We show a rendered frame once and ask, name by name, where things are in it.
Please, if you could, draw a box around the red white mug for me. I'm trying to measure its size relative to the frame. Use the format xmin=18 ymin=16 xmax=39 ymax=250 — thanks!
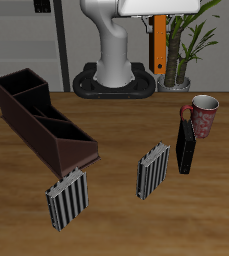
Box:
xmin=179 ymin=94 xmax=221 ymax=140

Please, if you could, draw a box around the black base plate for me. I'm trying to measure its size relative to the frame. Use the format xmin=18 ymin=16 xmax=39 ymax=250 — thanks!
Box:
xmin=72 ymin=61 xmax=157 ymax=100

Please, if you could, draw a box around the dark brown desk caddy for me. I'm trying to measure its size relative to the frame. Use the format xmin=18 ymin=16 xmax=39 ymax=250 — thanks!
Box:
xmin=0 ymin=67 xmax=102 ymax=180

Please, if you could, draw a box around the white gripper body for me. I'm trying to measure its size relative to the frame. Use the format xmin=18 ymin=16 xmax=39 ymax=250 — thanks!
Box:
xmin=117 ymin=0 xmax=201 ymax=17

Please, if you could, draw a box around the small black wall box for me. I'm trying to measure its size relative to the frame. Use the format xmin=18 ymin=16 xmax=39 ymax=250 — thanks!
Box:
xmin=33 ymin=0 xmax=52 ymax=14

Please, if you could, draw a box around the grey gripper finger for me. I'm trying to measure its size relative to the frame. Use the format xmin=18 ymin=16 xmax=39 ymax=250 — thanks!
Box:
xmin=141 ymin=15 xmax=155 ymax=35

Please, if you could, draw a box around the dark grey vertical post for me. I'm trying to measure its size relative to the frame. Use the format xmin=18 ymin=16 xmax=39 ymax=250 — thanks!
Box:
xmin=53 ymin=0 xmax=71 ymax=93

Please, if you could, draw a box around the black white striped book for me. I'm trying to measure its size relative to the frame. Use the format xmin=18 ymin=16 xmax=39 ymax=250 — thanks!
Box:
xmin=44 ymin=166 xmax=90 ymax=233
xmin=136 ymin=141 xmax=171 ymax=201

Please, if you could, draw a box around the green pot plant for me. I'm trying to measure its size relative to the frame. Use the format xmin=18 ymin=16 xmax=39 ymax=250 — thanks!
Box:
xmin=157 ymin=0 xmax=223 ymax=93

